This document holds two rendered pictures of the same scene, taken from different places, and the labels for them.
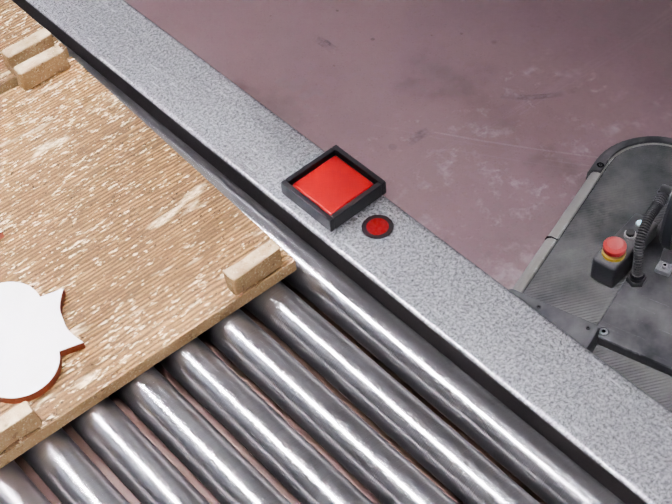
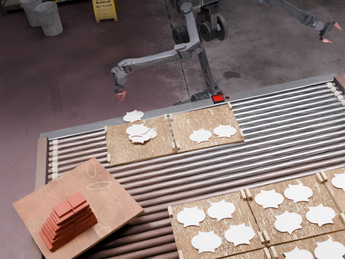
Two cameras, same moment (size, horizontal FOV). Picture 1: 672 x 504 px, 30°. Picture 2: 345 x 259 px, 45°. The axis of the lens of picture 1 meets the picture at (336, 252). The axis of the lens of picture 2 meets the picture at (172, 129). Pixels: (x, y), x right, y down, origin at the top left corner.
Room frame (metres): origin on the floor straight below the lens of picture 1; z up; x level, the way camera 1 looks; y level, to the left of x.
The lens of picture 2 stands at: (0.01, 2.08, 2.71)
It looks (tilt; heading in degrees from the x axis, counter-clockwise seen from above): 42 degrees down; 301
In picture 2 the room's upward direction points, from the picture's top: 8 degrees counter-clockwise
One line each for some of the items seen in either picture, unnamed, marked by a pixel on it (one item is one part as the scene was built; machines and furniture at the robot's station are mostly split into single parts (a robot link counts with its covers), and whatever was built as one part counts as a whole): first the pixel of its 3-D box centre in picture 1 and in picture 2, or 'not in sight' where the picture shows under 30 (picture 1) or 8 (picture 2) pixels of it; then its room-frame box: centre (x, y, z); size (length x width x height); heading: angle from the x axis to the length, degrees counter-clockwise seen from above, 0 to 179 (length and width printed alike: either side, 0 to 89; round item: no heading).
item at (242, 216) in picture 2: not in sight; (213, 225); (0.52, 0.96, 0.94); 0.41 x 0.35 x 0.04; 37
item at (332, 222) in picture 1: (333, 187); (217, 98); (0.88, 0.00, 0.92); 0.08 x 0.08 x 0.02; 37
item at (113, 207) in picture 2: not in sight; (76, 207); (1.18, 1.18, 1.03); 0.50 x 0.50 x 0.02; 64
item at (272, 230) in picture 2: not in sight; (293, 207); (0.19, 0.71, 0.94); 0.41 x 0.35 x 0.04; 36
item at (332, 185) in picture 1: (333, 188); (217, 98); (0.88, 0.00, 0.92); 0.06 x 0.06 x 0.01; 37
